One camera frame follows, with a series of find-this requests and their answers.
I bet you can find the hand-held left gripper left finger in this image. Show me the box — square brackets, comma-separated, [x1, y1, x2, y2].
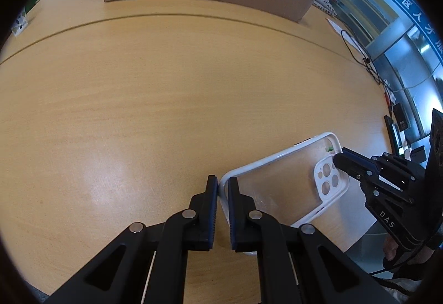
[43, 175, 219, 304]

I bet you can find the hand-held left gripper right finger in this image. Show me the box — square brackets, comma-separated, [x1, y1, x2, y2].
[226, 177, 398, 304]

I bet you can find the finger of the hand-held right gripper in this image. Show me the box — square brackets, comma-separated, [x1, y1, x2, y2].
[333, 154, 377, 188]
[342, 147, 392, 168]

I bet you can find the white clear phone case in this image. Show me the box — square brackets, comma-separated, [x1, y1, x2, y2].
[218, 132, 350, 256]

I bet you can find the person's right hand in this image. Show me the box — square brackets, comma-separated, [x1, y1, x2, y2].
[382, 236, 400, 261]

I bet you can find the black flat device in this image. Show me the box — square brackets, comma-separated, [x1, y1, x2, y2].
[384, 115, 403, 153]

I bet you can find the black box device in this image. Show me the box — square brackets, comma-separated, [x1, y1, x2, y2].
[393, 102, 411, 132]

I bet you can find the small black object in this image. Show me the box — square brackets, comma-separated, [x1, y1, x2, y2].
[408, 146, 427, 163]

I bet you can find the white paper sheet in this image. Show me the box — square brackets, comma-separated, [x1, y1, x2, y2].
[325, 17, 368, 52]

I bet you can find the white paper cup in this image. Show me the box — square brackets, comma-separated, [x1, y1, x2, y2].
[11, 11, 29, 37]

